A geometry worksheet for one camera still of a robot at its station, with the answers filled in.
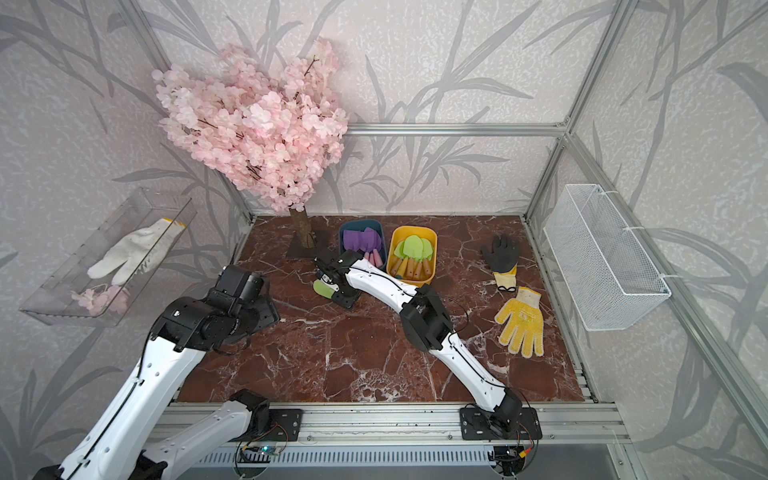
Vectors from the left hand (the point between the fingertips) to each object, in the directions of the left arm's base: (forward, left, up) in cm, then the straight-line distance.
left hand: (270, 315), depth 70 cm
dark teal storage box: (+47, -15, -19) cm, 53 cm away
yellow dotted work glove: (+7, -70, -20) cm, 73 cm away
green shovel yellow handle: (+27, -32, -18) cm, 46 cm away
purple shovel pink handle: (+40, -13, -19) cm, 46 cm away
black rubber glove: (+33, -68, -19) cm, 78 cm away
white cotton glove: (+10, +28, +12) cm, 32 cm away
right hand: (+17, -15, -19) cm, 29 cm away
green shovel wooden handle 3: (+25, -37, -17) cm, 48 cm away
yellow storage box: (+39, -30, -16) cm, 52 cm away
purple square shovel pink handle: (+38, -19, -18) cm, 46 cm away
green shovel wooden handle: (+35, -36, -19) cm, 54 cm away
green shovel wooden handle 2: (+32, -40, -18) cm, 55 cm away
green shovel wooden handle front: (+34, -31, -19) cm, 50 cm away
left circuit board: (-24, 0, -21) cm, 32 cm away
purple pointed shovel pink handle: (+37, -22, -18) cm, 47 cm away
